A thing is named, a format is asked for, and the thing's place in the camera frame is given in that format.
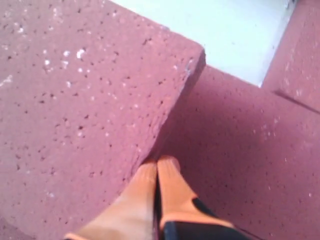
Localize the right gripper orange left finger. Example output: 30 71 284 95
64 161 157 240

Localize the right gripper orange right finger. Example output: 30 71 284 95
157 155 238 240

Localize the red brick third row right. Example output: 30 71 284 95
139 65 320 240

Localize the red brick right middle row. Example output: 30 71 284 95
262 0 320 113

